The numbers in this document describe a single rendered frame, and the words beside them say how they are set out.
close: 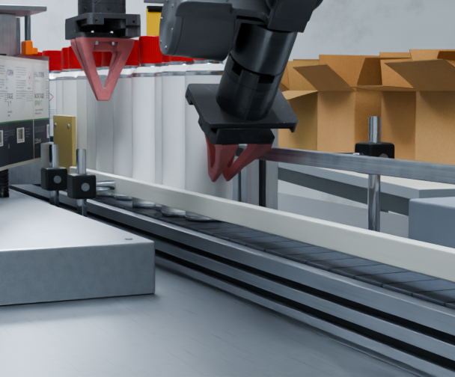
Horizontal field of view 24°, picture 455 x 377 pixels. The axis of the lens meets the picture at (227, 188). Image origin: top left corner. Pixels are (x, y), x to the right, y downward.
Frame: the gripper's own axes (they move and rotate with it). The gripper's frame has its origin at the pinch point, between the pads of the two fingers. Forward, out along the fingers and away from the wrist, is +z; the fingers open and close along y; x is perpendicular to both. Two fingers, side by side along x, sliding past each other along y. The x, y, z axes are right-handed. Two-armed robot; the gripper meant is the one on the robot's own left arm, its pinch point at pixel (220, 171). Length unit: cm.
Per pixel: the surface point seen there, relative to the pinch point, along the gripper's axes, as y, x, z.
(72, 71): 2, -46, 20
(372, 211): -8.9, 14.3, -7.1
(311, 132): -155, -203, 161
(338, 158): -2.9, 14.0, -13.7
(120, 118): 1.6, -24.9, 12.5
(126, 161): 1.0, -21.1, 16.5
